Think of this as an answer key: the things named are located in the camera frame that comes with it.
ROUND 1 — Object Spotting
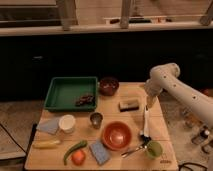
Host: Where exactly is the whiteboard eraser block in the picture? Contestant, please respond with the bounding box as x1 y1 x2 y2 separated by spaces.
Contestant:
119 100 139 112

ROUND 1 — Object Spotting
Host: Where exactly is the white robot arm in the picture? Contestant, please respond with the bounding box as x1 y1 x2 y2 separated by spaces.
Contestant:
144 63 213 129

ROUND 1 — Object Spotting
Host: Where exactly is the green cup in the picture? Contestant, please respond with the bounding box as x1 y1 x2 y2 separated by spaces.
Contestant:
145 140 163 159

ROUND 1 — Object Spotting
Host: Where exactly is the small metal cup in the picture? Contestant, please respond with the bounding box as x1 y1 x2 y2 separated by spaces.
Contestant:
90 112 103 129

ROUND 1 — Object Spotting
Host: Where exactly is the white paper cup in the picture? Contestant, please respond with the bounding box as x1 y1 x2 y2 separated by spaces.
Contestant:
59 115 76 133

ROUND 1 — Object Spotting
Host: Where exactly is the dark red bowl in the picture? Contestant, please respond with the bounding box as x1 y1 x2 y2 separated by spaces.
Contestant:
99 77 119 96

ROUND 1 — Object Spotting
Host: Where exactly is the orange bowl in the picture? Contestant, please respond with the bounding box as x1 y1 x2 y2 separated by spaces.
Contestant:
101 121 132 151

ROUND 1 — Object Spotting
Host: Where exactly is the metal spoon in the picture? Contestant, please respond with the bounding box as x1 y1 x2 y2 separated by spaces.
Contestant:
121 145 147 158

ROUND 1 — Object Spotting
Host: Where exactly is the dark grapes bunch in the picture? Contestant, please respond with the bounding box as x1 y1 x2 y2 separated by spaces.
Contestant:
75 94 94 106

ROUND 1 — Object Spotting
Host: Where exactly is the spice bottle rack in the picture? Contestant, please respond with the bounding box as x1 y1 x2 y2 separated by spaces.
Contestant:
183 110 210 145

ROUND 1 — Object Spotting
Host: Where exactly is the blue sponge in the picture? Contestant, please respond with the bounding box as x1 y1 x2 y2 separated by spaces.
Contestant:
89 140 110 165

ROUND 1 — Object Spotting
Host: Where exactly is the green chili pepper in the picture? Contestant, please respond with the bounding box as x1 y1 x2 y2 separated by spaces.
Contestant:
63 140 87 165

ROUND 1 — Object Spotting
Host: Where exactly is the green plastic tray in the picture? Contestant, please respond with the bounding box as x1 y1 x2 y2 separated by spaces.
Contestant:
44 77 98 112

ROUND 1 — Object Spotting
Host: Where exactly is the orange carrot piece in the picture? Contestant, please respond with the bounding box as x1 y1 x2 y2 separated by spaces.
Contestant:
71 150 86 166

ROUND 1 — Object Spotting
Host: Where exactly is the grey blue cloth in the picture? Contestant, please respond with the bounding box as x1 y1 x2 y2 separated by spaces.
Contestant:
37 117 60 135

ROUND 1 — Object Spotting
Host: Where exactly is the white handled brush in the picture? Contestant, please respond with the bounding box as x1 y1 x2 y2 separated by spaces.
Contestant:
140 106 150 141

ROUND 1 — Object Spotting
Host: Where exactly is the black cable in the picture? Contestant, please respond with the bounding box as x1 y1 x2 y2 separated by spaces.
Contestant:
178 161 209 171

